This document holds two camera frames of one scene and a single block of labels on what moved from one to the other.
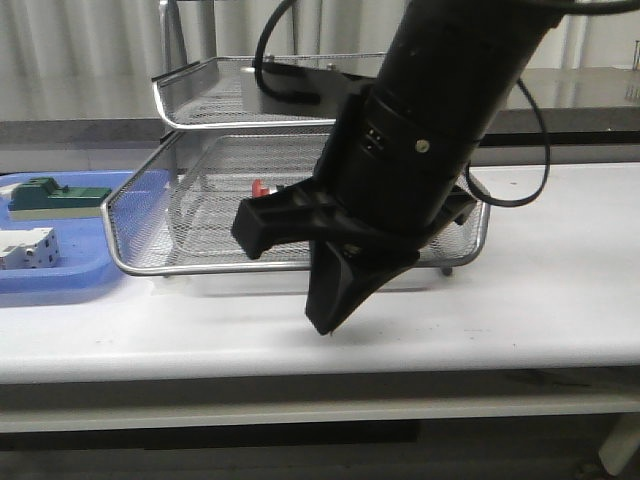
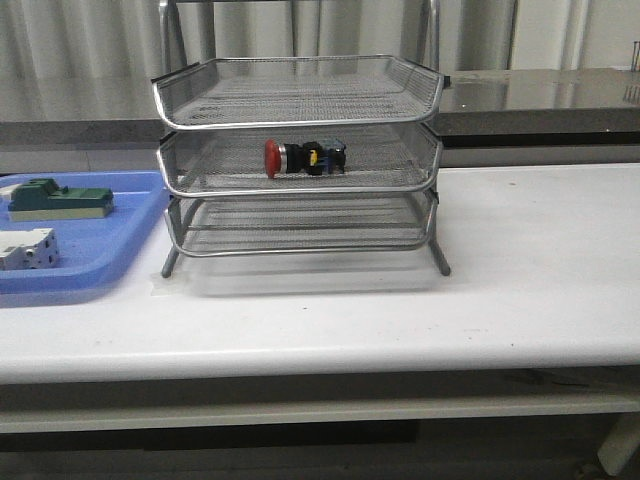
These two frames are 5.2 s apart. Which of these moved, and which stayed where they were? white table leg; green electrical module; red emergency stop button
Moved: red emergency stop button
Stayed: white table leg; green electrical module
